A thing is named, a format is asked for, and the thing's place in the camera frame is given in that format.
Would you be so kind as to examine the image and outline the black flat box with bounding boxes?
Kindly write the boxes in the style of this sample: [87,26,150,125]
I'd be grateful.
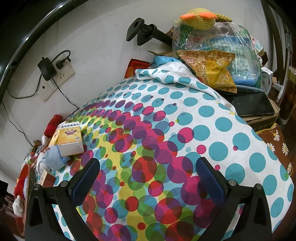
[221,92,275,117]

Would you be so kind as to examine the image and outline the red knitted sock ball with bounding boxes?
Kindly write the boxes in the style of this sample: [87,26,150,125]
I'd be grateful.
[44,114,63,138]

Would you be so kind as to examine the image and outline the clear plastic bag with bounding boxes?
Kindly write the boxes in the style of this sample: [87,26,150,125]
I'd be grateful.
[173,21,262,89]

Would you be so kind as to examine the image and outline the polka dot bed sheet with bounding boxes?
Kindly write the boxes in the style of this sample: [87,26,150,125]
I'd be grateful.
[49,59,294,240]

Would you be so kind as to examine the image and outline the yellow crochet toy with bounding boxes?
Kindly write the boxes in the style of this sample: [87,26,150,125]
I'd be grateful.
[180,8,232,31]

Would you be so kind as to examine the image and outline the red packet by wall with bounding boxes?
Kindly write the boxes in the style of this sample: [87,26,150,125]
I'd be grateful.
[125,59,151,78]

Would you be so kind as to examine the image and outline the yellow toothpaste box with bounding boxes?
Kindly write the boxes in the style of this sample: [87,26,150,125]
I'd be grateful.
[37,170,56,188]
[48,121,84,157]

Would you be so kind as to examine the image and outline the black wall television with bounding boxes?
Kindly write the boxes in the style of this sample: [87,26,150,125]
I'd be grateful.
[0,0,87,98]

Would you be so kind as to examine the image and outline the yellow snack packet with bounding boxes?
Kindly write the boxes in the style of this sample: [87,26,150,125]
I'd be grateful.
[177,50,237,93]

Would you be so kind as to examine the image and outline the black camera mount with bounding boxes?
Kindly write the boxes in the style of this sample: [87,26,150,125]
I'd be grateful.
[126,18,173,47]

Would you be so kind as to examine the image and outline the black power cable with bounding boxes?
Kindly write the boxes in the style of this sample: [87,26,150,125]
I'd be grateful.
[1,50,79,147]

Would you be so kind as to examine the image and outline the brown daisy cushion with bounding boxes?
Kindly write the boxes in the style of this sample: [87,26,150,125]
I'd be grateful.
[256,123,293,177]

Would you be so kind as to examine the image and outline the red orange plush toy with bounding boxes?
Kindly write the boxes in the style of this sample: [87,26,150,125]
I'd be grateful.
[13,170,29,218]

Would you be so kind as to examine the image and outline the white wall socket plate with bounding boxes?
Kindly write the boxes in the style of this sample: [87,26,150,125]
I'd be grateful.
[37,60,75,102]

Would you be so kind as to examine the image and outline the brown candy wrappers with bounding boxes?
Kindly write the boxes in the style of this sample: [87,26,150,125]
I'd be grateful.
[29,140,42,157]

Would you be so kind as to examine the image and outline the small white sock ball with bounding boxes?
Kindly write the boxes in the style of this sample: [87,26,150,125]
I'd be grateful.
[41,135,51,146]

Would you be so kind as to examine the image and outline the black power adapter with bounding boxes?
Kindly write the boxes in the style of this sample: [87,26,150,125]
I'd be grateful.
[37,57,57,81]

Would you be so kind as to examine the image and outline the red round tray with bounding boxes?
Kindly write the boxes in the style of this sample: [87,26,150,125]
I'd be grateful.
[13,164,36,236]

